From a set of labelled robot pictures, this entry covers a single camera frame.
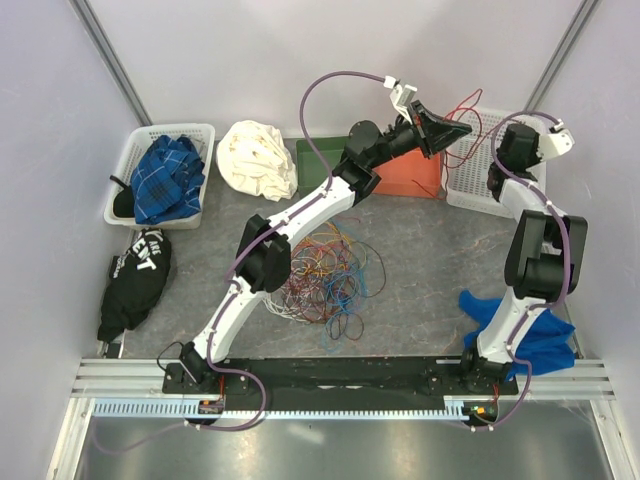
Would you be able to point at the white crumpled cloth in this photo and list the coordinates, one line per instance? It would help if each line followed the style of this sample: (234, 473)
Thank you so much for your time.
(253, 159)

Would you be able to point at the black printed t-shirt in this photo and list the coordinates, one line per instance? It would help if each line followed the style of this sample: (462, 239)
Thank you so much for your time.
(136, 282)

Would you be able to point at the white basket with clothes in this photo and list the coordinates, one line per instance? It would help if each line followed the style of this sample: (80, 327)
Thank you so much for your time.
(203, 137)

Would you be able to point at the green tray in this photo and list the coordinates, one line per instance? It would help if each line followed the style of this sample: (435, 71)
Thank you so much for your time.
(311, 172)

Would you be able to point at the blue fleece cloth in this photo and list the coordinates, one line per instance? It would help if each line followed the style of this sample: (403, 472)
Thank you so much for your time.
(545, 345)

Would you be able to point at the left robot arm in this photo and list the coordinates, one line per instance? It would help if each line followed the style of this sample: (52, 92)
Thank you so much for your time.
(263, 260)

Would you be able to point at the empty white basket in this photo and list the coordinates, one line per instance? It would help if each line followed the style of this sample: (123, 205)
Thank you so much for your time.
(468, 162)

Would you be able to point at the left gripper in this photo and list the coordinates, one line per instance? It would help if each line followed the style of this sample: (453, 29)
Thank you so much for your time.
(434, 133)

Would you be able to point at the orange tray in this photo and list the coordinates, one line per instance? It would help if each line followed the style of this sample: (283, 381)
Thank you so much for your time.
(410, 175)

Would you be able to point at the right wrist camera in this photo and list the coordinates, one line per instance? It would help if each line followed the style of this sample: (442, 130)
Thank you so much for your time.
(555, 143)

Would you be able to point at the right aluminium frame post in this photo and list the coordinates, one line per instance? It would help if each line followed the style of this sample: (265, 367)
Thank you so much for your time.
(569, 39)

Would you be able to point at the left aluminium frame post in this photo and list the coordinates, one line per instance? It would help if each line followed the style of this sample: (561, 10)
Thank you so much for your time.
(99, 37)

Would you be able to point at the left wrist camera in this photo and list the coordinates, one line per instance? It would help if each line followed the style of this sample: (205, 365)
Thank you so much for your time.
(400, 95)

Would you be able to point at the blue plaid cloth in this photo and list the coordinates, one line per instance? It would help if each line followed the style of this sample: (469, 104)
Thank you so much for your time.
(167, 181)

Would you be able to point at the light blue cable duct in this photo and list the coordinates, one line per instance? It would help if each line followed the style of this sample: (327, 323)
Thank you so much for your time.
(193, 409)

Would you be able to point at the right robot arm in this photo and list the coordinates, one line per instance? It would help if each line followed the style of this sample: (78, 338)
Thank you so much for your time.
(544, 260)

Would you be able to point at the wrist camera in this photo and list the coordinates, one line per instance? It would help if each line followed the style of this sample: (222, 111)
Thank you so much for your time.
(400, 95)
(555, 143)

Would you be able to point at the aluminium frame post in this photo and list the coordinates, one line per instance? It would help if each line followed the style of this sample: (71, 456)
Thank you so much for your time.
(99, 37)
(569, 39)

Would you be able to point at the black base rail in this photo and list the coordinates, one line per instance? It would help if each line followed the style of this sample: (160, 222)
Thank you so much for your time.
(338, 382)

